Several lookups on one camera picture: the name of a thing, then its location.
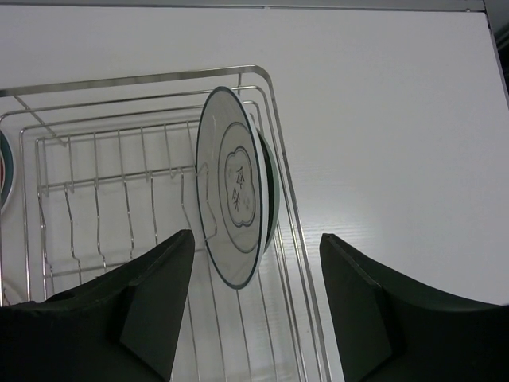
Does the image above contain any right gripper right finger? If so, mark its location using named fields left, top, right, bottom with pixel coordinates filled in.
left=320, top=234, right=508, bottom=381

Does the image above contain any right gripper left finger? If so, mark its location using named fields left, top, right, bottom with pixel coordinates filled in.
left=1, top=229, right=195, bottom=381

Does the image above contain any green red rimmed plate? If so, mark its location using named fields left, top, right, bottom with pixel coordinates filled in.
left=1, top=131, right=17, bottom=213

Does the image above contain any metal wire dish rack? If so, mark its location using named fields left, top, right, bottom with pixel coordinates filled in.
left=1, top=65, right=332, bottom=381

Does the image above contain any small blue patterned plate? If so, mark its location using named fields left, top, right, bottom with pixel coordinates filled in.
left=258, top=131, right=281, bottom=251

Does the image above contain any white plate with grey rim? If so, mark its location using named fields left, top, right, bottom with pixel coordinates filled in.
left=196, top=86, right=269, bottom=290

